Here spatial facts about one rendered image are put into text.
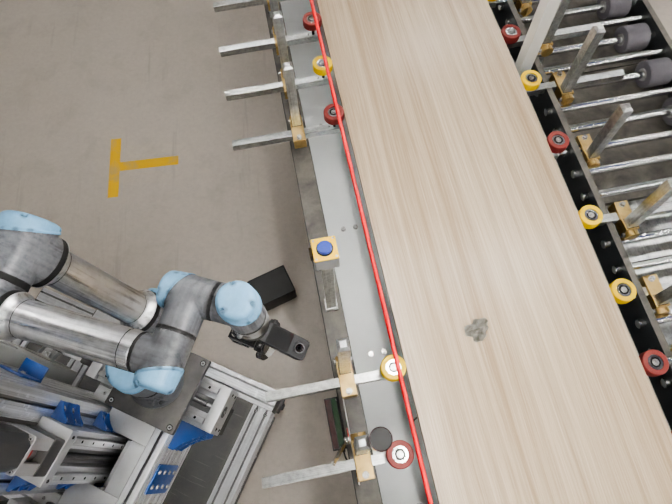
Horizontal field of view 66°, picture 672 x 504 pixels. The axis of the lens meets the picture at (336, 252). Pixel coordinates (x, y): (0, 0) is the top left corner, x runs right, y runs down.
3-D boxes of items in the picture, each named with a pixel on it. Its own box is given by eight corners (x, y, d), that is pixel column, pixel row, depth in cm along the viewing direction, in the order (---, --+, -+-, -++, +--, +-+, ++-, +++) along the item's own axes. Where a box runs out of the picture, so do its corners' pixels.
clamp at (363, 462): (358, 481, 157) (358, 482, 152) (349, 435, 162) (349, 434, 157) (376, 478, 157) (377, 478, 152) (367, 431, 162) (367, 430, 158)
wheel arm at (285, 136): (234, 152, 210) (232, 146, 206) (233, 145, 211) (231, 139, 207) (340, 134, 212) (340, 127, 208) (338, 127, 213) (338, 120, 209)
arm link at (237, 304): (219, 271, 93) (263, 283, 92) (232, 291, 103) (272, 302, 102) (202, 312, 90) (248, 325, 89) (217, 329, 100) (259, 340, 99)
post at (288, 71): (296, 149, 222) (283, 68, 178) (295, 142, 224) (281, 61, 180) (304, 148, 223) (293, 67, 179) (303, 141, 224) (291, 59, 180)
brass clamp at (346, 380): (340, 399, 170) (340, 397, 165) (333, 359, 175) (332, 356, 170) (359, 396, 170) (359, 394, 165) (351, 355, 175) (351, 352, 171)
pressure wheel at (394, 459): (387, 472, 160) (390, 471, 149) (381, 444, 163) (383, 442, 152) (412, 466, 160) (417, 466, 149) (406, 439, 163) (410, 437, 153)
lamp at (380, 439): (368, 456, 149) (371, 453, 129) (364, 435, 151) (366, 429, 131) (388, 452, 149) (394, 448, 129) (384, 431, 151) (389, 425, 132)
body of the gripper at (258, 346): (248, 313, 118) (237, 296, 107) (282, 327, 117) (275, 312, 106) (232, 344, 116) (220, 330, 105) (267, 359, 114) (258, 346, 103)
